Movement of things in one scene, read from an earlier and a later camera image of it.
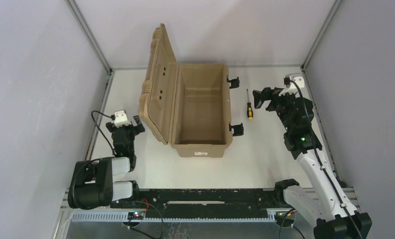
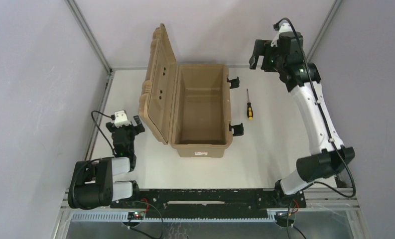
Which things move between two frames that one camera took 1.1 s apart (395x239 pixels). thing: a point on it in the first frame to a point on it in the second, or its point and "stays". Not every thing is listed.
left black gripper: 124,129 stays
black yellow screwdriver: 249,109 stays
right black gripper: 276,100 to 267,56
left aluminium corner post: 76,12 stays
